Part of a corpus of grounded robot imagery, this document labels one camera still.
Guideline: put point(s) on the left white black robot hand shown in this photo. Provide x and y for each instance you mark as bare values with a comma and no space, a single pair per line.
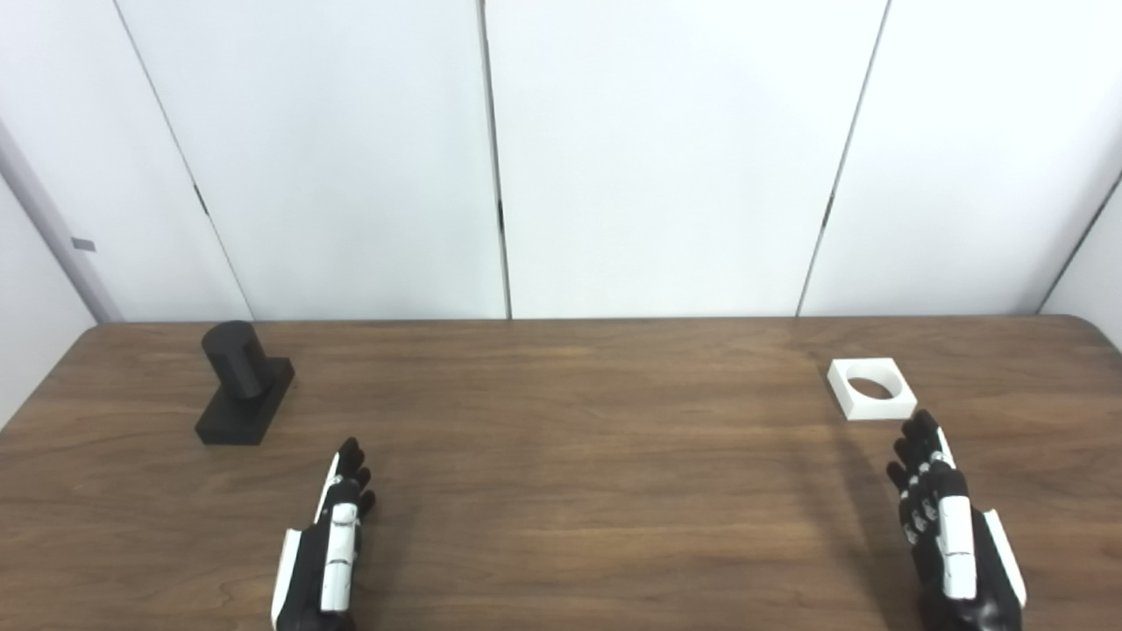
337,561

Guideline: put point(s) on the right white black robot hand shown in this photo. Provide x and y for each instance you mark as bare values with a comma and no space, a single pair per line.
955,543

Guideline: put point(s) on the white square piece with hole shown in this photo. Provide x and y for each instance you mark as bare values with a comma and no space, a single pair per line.
877,407

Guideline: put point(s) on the black peg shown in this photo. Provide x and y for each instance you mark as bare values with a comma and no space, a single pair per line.
238,368

